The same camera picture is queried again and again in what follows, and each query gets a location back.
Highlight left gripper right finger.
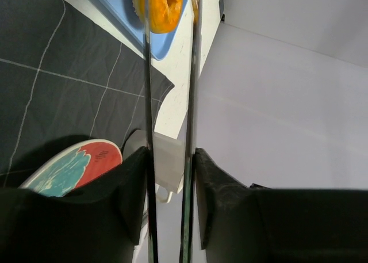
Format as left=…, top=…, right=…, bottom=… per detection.
left=195, top=148, right=367, bottom=262

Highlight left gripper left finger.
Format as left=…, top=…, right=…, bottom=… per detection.
left=1, top=147, right=148, bottom=262

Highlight metal tongs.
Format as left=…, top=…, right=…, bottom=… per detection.
left=143, top=0, right=202, bottom=262

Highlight orange donut bread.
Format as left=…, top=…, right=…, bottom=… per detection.
left=133, top=0, right=183, bottom=34

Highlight red and teal plate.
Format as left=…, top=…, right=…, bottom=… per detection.
left=20, top=139, right=122, bottom=197

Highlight white ceramic mug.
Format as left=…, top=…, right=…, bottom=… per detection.
left=122, top=129, right=185, bottom=204

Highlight dark checked placemat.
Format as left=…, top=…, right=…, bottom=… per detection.
left=0, top=0, right=175, bottom=189

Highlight blue plastic tray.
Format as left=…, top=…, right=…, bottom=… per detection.
left=76, top=0, right=192, bottom=61

